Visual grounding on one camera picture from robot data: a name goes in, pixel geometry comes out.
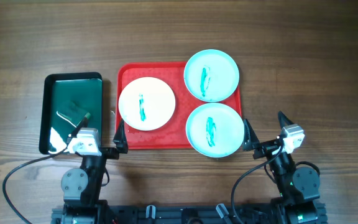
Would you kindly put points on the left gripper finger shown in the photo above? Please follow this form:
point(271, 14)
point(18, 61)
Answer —
point(120, 139)
point(83, 124)

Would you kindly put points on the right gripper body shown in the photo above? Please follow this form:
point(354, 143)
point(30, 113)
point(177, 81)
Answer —
point(263, 148)

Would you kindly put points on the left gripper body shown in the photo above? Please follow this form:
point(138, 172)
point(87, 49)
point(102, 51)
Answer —
point(110, 153)

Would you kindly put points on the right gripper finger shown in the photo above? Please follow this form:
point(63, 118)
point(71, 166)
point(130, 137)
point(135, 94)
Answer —
point(250, 141)
point(284, 120)

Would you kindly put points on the green yellow sponge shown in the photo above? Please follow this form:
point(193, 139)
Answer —
point(72, 113)

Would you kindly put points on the light blue plate bottom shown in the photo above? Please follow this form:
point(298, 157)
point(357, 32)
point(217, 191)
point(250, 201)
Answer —
point(215, 130)

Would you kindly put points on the light blue plate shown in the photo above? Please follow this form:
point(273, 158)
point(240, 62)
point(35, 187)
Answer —
point(211, 75)
point(215, 130)

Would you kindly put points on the white plate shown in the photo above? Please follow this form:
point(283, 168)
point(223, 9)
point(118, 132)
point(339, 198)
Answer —
point(146, 103)

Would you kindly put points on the light blue plate top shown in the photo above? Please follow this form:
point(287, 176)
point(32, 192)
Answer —
point(211, 75)

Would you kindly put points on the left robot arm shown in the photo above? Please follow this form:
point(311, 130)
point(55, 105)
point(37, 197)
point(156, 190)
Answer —
point(81, 186)

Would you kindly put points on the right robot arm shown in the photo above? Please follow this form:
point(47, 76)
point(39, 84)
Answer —
point(298, 183)

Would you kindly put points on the black water tray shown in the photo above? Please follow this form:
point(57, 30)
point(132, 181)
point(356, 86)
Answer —
point(84, 89)

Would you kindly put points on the red plastic tray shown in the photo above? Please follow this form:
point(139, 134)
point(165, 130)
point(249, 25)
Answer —
point(171, 135)

